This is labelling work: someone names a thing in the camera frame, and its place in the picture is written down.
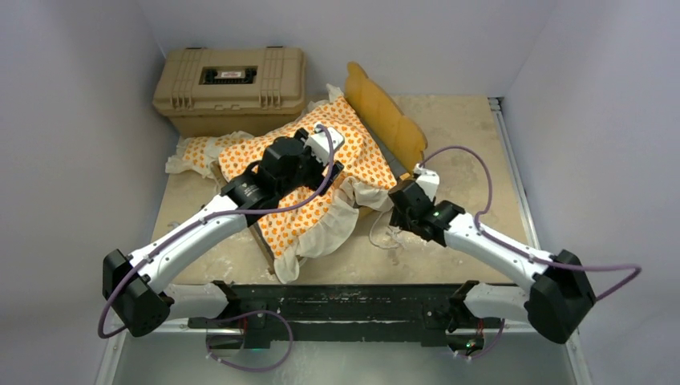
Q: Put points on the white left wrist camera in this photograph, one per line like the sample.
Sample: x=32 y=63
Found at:
x=323 y=140

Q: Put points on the orange patterned white blanket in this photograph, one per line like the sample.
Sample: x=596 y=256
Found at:
x=323 y=225

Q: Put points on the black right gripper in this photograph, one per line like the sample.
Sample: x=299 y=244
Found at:
x=398 y=219

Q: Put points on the small orange patterned pillow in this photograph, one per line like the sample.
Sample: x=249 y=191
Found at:
x=195 y=154

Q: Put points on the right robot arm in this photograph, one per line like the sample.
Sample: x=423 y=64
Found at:
x=550 y=292

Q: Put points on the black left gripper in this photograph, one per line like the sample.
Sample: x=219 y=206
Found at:
x=317 y=181

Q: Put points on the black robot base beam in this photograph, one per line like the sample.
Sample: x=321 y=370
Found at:
x=432 y=315

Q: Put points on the wooden pet bed frame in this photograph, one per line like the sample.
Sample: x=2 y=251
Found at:
x=398 y=136

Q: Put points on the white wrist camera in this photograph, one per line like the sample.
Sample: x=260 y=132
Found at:
x=323 y=140
x=428 y=180

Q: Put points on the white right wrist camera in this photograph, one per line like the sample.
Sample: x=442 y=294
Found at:
x=428 y=180

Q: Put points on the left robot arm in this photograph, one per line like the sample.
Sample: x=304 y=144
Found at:
x=293 y=171

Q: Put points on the tan plastic tool case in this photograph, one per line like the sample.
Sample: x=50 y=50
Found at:
x=206 y=92

